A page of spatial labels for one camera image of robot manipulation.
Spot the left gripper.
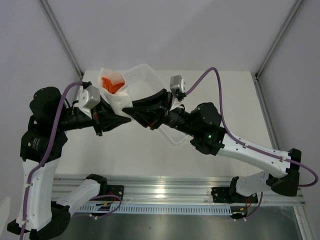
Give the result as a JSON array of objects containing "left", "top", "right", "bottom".
[{"left": 55, "top": 93, "right": 132, "bottom": 135}]

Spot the aluminium frame post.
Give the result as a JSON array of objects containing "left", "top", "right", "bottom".
[
  {"left": 37, "top": 0, "right": 85, "bottom": 78},
  {"left": 254, "top": 0, "right": 308, "bottom": 78}
]

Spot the purple cable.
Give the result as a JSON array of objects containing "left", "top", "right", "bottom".
[
  {"left": 18, "top": 80, "right": 123, "bottom": 240},
  {"left": 184, "top": 66, "right": 320, "bottom": 218}
]

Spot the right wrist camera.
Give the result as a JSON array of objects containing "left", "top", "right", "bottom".
[{"left": 169, "top": 75, "right": 186, "bottom": 102}]

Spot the white slotted cable duct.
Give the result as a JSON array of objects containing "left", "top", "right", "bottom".
[{"left": 76, "top": 203, "right": 232, "bottom": 216}]

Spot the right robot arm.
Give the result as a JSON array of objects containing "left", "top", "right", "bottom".
[{"left": 122, "top": 89, "right": 301, "bottom": 202}]

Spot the white paper napkin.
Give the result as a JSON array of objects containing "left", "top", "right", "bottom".
[{"left": 98, "top": 68, "right": 133, "bottom": 119}]

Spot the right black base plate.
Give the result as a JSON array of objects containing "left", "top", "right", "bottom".
[{"left": 211, "top": 186, "right": 258, "bottom": 204}]

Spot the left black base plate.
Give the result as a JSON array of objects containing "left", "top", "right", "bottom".
[{"left": 100, "top": 185, "right": 125, "bottom": 202}]

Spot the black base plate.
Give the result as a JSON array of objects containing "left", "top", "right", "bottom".
[
  {"left": 211, "top": 186, "right": 258, "bottom": 204},
  {"left": 100, "top": 185, "right": 125, "bottom": 202}
]

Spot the left aluminium frame post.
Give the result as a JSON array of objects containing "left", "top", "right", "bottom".
[{"left": 37, "top": 0, "right": 85, "bottom": 78}]

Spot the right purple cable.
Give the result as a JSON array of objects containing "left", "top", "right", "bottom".
[{"left": 184, "top": 66, "right": 320, "bottom": 218}]

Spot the large white plastic basket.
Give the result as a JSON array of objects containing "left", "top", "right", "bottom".
[{"left": 120, "top": 63, "right": 167, "bottom": 101}]

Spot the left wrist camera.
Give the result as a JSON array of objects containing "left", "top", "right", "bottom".
[{"left": 76, "top": 85, "right": 101, "bottom": 119}]

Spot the orange plastic fork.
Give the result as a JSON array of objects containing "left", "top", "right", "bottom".
[{"left": 101, "top": 77, "right": 115, "bottom": 92}]

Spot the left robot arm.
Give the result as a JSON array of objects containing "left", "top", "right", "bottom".
[{"left": 7, "top": 86, "right": 130, "bottom": 240}]

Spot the aluminium mounting rail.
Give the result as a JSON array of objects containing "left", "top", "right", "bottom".
[{"left": 51, "top": 174, "right": 306, "bottom": 207}]

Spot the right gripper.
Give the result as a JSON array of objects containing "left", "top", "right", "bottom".
[{"left": 121, "top": 89, "right": 199, "bottom": 138}]

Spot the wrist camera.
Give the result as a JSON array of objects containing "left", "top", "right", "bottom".
[
  {"left": 169, "top": 75, "right": 186, "bottom": 102},
  {"left": 76, "top": 85, "right": 101, "bottom": 119}
]

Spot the small white plastic tray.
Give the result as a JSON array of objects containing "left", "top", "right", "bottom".
[{"left": 159, "top": 125, "right": 187, "bottom": 145}]

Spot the right aluminium frame post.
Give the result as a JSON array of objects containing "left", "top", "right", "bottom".
[{"left": 254, "top": 0, "right": 308, "bottom": 78}]

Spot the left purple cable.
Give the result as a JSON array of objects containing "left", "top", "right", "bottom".
[{"left": 18, "top": 80, "right": 123, "bottom": 240}]

